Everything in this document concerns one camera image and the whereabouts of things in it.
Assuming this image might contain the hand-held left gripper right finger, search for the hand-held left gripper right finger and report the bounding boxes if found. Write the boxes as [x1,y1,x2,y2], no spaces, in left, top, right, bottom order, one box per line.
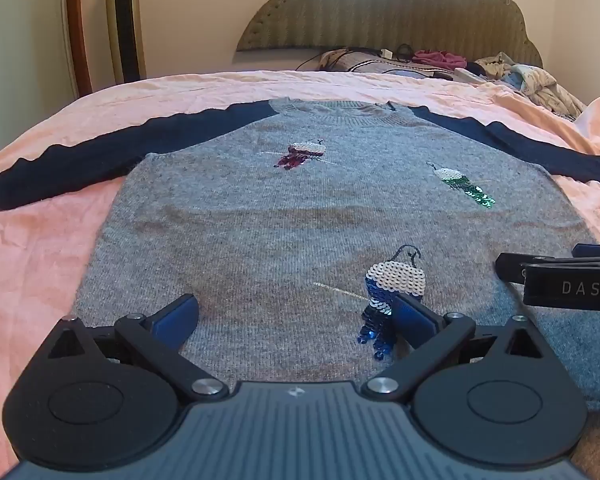
[361,294,548,403]

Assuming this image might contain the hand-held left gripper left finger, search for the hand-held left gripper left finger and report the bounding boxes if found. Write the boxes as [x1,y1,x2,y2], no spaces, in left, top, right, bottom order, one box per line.
[45,294,231,403]

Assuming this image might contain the grey sweater with navy sleeves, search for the grey sweater with navy sleeves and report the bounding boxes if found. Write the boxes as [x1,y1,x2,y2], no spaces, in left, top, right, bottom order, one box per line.
[0,99,600,413]

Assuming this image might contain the pink bed blanket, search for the pink bed blanket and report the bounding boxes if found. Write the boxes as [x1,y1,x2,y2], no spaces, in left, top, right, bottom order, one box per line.
[0,70,600,480]

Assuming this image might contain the floral crumpled cloth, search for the floral crumpled cloth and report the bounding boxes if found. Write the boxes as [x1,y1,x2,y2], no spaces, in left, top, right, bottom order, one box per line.
[475,52,588,122]

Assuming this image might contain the magenta cloth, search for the magenta cloth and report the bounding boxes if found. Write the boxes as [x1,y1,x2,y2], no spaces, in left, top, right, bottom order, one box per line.
[414,50,468,72]

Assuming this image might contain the striped pillow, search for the striped pillow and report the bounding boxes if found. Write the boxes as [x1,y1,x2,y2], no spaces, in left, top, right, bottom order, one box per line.
[320,49,473,81]

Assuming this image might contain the green upholstered headboard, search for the green upholstered headboard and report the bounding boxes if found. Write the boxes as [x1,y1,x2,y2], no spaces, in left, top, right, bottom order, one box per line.
[236,0,543,68]

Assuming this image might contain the gold tower fan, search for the gold tower fan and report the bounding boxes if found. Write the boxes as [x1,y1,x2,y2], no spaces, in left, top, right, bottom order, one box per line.
[104,0,147,85]

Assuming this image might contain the brown wooden frame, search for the brown wooden frame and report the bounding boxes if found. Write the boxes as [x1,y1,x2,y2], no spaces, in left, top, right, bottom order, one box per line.
[65,0,93,98]

